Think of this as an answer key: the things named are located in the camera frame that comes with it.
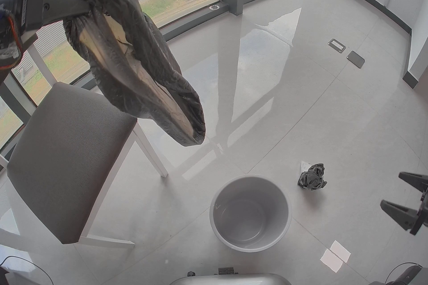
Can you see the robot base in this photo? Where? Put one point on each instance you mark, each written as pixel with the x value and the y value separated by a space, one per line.
pixel 230 278

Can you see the black plastic bag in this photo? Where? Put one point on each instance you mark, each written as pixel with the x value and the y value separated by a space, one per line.
pixel 153 70

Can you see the white trash bin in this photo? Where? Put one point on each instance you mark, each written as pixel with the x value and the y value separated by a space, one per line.
pixel 250 210

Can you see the crumpled black plastic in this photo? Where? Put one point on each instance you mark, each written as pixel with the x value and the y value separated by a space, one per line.
pixel 311 178

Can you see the white paper scrap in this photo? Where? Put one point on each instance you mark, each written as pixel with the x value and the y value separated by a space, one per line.
pixel 305 166

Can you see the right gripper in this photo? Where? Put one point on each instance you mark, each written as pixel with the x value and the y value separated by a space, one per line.
pixel 423 210

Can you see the grey seat white chair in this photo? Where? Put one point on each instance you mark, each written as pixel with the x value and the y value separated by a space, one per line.
pixel 67 150

